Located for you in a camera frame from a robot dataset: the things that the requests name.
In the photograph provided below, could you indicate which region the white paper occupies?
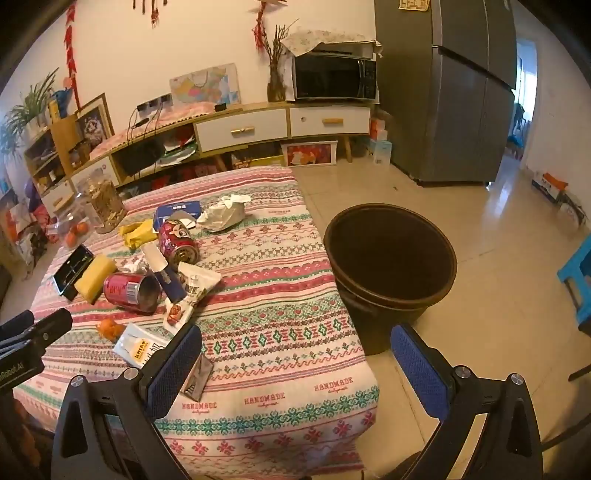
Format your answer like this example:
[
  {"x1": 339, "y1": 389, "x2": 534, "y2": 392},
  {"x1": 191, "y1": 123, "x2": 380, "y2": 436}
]
[{"x1": 196, "y1": 195, "x2": 252, "y2": 232}]

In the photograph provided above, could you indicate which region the blue white wrapper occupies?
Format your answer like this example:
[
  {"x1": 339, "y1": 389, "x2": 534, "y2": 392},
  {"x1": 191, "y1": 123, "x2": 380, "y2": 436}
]
[{"x1": 141, "y1": 242, "x2": 185, "y2": 305}]

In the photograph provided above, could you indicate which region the orange peel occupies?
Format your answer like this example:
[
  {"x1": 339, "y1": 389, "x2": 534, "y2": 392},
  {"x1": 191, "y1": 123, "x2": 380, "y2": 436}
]
[{"x1": 96, "y1": 318, "x2": 125, "y2": 342}]

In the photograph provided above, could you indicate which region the white packet yellow label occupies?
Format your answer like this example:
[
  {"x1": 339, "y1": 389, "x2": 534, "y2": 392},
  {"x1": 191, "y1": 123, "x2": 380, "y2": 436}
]
[{"x1": 113, "y1": 323, "x2": 172, "y2": 369}]

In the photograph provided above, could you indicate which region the plain red tin can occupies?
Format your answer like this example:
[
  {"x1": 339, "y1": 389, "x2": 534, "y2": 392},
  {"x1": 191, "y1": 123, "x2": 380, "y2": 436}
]
[{"x1": 103, "y1": 272, "x2": 162, "y2": 315}]

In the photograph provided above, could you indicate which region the clear jar of wooden sticks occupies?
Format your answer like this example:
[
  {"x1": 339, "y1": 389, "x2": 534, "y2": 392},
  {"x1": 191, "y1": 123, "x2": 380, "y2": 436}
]
[{"x1": 76, "y1": 178, "x2": 127, "y2": 234}]

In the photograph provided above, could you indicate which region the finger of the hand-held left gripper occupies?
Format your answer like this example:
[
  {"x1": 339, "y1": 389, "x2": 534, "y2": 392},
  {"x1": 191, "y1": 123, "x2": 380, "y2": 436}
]
[
  {"x1": 0, "y1": 308, "x2": 74, "y2": 360},
  {"x1": 0, "y1": 310, "x2": 36, "y2": 341}
]

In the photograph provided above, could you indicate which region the small grey packet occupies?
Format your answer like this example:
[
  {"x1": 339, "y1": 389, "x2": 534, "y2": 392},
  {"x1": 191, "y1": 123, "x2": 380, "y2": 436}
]
[{"x1": 182, "y1": 355, "x2": 214, "y2": 402}]

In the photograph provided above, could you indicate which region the red cartoon print can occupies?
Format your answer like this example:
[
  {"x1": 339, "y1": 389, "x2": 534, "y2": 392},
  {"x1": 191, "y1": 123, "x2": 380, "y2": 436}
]
[{"x1": 158, "y1": 219, "x2": 200, "y2": 266}]

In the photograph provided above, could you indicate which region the grey refrigerator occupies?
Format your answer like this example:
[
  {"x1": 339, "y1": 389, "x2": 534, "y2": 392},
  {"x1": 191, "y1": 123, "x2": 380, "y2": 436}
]
[{"x1": 374, "y1": 0, "x2": 518, "y2": 188}]

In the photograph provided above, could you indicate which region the pink cabinet cloth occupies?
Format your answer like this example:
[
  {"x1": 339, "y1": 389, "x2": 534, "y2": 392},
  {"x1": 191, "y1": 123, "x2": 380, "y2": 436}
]
[{"x1": 92, "y1": 102, "x2": 218, "y2": 153}]

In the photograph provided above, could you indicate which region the black microwave oven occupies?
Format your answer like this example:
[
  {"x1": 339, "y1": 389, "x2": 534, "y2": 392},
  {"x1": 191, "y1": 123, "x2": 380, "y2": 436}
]
[{"x1": 293, "y1": 52, "x2": 378, "y2": 101}]

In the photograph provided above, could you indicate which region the printed cardboard box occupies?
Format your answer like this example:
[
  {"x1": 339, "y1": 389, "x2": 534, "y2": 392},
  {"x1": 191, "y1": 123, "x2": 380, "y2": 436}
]
[{"x1": 531, "y1": 173, "x2": 587, "y2": 227}]

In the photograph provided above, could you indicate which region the white snack packet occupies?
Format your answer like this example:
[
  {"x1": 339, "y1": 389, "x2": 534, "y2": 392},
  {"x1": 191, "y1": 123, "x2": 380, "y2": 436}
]
[{"x1": 164, "y1": 263, "x2": 222, "y2": 328}]

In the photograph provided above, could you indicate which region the red knot hanging decoration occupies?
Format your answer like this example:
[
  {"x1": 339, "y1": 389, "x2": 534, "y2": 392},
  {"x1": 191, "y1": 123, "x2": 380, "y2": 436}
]
[{"x1": 252, "y1": 0, "x2": 287, "y2": 51}]

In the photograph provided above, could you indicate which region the patterned pink striped blanket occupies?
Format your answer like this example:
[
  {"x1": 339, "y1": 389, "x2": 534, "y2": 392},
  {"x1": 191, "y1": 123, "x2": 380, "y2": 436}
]
[{"x1": 13, "y1": 166, "x2": 380, "y2": 480}]

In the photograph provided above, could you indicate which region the white cabinet drawer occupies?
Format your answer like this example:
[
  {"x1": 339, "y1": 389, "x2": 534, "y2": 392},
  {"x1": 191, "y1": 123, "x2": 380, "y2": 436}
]
[
  {"x1": 69, "y1": 157, "x2": 122, "y2": 186},
  {"x1": 290, "y1": 106, "x2": 372, "y2": 138},
  {"x1": 194, "y1": 108, "x2": 289, "y2": 153}
]

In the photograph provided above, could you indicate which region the wooden white tv cabinet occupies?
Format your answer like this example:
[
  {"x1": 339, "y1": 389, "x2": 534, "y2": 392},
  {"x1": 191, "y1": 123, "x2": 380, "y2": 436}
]
[{"x1": 69, "y1": 100, "x2": 375, "y2": 188}]

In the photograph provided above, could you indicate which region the crumpled yellow wrapper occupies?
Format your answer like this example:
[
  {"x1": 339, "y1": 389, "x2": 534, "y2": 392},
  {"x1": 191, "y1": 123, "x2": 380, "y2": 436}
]
[{"x1": 117, "y1": 219, "x2": 160, "y2": 251}]

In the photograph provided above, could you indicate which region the bag of oranges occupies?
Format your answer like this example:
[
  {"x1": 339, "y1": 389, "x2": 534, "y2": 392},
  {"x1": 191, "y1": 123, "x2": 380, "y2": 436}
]
[{"x1": 51, "y1": 222, "x2": 90, "y2": 247}]

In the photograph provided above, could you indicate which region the vase with dry twigs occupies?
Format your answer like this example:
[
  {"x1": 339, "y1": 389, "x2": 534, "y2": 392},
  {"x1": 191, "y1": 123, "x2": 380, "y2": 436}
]
[{"x1": 263, "y1": 21, "x2": 301, "y2": 103}]

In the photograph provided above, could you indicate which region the blue tissue box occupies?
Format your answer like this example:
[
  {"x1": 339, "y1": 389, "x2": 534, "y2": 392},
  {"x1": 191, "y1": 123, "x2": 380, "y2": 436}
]
[{"x1": 153, "y1": 202, "x2": 201, "y2": 232}]

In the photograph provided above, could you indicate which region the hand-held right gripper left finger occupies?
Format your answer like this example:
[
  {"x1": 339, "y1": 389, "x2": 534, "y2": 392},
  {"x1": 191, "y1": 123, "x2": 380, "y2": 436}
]
[{"x1": 51, "y1": 323, "x2": 203, "y2": 480}]

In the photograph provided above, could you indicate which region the wooden framed picture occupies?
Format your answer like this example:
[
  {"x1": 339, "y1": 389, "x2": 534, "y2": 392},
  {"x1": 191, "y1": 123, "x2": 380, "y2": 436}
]
[{"x1": 75, "y1": 93, "x2": 115, "y2": 144}]

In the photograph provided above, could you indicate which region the black electronics box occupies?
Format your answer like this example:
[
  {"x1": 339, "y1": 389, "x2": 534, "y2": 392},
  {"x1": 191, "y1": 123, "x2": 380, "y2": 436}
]
[{"x1": 113, "y1": 138, "x2": 167, "y2": 176}]

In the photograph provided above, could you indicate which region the blue plastic stool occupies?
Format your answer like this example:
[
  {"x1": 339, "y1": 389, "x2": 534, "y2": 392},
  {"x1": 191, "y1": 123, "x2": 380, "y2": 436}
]
[{"x1": 557, "y1": 233, "x2": 591, "y2": 333}]

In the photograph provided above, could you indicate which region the yellow sponge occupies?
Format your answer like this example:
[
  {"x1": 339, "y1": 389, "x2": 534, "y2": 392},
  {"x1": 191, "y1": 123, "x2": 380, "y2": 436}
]
[{"x1": 74, "y1": 255, "x2": 117, "y2": 305}]

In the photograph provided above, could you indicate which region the map poster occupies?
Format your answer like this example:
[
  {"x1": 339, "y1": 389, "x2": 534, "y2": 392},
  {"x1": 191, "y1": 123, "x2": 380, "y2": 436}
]
[{"x1": 169, "y1": 63, "x2": 242, "y2": 108}]

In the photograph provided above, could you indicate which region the green potted plant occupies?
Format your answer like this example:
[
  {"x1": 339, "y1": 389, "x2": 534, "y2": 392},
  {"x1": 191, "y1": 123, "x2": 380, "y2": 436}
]
[{"x1": 0, "y1": 69, "x2": 61, "y2": 153}]

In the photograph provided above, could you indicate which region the floral cloth cover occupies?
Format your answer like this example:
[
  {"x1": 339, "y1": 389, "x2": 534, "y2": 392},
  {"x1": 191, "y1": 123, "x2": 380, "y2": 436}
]
[{"x1": 281, "y1": 28, "x2": 384, "y2": 58}]

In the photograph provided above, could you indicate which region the yellow wooden shelf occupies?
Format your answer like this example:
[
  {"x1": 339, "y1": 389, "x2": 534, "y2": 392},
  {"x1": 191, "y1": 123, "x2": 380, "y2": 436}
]
[{"x1": 23, "y1": 115, "x2": 79, "y2": 185}]

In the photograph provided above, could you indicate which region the dark brown plastic bucket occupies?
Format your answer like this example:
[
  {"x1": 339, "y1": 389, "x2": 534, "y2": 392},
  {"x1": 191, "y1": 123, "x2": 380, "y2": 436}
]
[{"x1": 323, "y1": 203, "x2": 458, "y2": 356}]

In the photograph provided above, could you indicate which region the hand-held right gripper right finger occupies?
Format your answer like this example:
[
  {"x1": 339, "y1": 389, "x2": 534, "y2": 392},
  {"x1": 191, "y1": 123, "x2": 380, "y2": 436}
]
[{"x1": 390, "y1": 323, "x2": 544, "y2": 480}]

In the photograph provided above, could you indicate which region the white framed red picture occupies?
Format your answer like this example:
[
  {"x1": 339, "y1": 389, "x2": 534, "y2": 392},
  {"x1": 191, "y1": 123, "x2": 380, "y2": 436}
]
[{"x1": 281, "y1": 140, "x2": 339, "y2": 167}]

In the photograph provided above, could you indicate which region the yellow cardboard box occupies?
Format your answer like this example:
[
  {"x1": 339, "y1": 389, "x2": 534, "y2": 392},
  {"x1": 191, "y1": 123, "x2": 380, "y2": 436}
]
[{"x1": 233, "y1": 154, "x2": 284, "y2": 169}]

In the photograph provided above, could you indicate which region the wall power strip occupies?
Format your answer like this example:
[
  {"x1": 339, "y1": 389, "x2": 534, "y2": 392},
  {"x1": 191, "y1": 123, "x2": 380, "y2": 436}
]
[{"x1": 139, "y1": 93, "x2": 172, "y2": 114}]

